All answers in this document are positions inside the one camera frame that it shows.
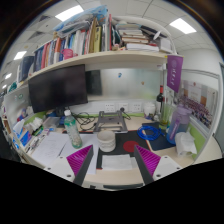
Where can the black computer monitor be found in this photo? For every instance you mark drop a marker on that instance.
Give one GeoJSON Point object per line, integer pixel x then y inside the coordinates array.
{"type": "Point", "coordinates": [58, 88]}

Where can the tissue pack box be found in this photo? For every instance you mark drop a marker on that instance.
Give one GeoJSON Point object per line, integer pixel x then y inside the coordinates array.
{"type": "Point", "coordinates": [22, 133]}

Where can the row of upright books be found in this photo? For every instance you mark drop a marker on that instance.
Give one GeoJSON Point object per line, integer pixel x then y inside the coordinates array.
{"type": "Point", "coordinates": [90, 35]}

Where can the group photo poster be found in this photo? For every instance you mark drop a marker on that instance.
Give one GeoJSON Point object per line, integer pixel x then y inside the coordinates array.
{"type": "Point", "coordinates": [200, 99]}

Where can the white wall power sockets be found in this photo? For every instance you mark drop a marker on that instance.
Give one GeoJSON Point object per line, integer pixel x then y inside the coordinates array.
{"type": "Point", "coordinates": [135, 107]}

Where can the white paper sheet centre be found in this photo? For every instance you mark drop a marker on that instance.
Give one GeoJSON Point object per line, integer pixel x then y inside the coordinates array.
{"type": "Point", "coordinates": [116, 162]}

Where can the clear plastic water bottle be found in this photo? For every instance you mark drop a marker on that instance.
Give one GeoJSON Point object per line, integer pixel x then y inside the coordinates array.
{"type": "Point", "coordinates": [72, 131]}

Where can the white paper sheet left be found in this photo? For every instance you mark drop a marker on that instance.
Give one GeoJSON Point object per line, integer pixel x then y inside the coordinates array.
{"type": "Point", "coordinates": [49, 148]}

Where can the red round coaster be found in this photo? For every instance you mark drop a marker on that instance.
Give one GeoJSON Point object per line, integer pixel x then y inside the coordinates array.
{"type": "Point", "coordinates": [128, 146]}

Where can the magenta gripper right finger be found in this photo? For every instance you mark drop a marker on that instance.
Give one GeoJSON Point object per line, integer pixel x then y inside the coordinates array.
{"type": "Point", "coordinates": [147, 162]}

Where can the pink mug on shelf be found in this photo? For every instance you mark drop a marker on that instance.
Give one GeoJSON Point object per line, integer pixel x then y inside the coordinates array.
{"type": "Point", "coordinates": [67, 53]}

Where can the grey metal laptop stand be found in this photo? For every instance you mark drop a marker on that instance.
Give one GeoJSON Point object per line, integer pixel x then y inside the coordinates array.
{"type": "Point", "coordinates": [111, 121]}

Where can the purple hanging pennant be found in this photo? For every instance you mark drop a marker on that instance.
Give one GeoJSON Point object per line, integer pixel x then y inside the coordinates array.
{"type": "Point", "coordinates": [174, 69]}

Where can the stack of books right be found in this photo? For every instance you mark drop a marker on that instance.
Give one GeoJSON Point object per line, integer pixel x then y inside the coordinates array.
{"type": "Point", "coordinates": [139, 37]}

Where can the black desk mat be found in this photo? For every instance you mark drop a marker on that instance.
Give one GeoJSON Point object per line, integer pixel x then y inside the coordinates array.
{"type": "Point", "coordinates": [121, 138]}

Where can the white paper sheet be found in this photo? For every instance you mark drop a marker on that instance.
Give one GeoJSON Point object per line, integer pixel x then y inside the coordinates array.
{"type": "Point", "coordinates": [116, 162]}
{"type": "Point", "coordinates": [49, 148]}

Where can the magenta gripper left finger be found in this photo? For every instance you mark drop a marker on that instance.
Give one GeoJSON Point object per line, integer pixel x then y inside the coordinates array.
{"type": "Point", "coordinates": [79, 163]}

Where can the white wooden shelf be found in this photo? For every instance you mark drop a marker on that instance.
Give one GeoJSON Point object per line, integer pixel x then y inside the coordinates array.
{"type": "Point", "coordinates": [110, 60]}

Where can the crumpled white tissue paper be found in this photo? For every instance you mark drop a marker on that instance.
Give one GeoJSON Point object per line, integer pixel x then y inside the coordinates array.
{"type": "Point", "coordinates": [185, 145]}

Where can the purple plastic water jug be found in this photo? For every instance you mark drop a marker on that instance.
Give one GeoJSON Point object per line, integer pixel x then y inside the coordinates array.
{"type": "Point", "coordinates": [179, 123]}

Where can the dark wine bottle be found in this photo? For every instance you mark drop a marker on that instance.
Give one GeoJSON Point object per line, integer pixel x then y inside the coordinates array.
{"type": "Point", "coordinates": [159, 100]}

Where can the tall clear glass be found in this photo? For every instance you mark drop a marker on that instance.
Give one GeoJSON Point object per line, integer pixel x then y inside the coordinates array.
{"type": "Point", "coordinates": [165, 116]}

